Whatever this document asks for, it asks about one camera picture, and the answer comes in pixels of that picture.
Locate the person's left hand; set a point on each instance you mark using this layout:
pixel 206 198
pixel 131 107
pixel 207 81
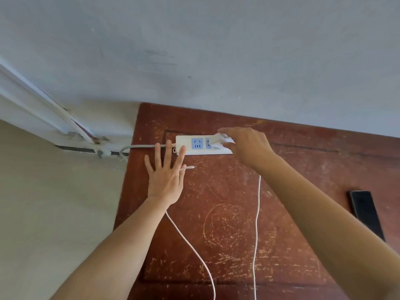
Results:
pixel 165 184

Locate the person's right hand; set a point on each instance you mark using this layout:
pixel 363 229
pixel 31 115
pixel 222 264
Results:
pixel 250 146

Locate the person's left forearm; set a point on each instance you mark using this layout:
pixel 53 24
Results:
pixel 118 256

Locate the white power strip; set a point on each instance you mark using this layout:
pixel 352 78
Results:
pixel 184 143

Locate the brown wooden table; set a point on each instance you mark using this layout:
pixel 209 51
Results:
pixel 225 190

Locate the person's right forearm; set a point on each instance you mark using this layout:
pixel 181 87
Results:
pixel 328 228

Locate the white charger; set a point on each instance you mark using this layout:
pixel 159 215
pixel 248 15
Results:
pixel 215 142

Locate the black smartphone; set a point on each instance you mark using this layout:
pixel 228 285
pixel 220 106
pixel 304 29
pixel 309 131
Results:
pixel 364 212

